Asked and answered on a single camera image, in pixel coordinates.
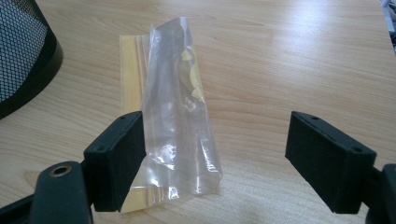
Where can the clear plastic zip bag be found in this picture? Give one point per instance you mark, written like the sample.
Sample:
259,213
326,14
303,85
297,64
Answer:
174,124

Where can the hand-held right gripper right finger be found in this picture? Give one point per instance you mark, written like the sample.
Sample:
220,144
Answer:
327,165

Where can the black mesh wastebasket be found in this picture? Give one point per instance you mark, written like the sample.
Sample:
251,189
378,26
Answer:
23,53

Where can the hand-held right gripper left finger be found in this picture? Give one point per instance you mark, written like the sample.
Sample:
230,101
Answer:
113,158

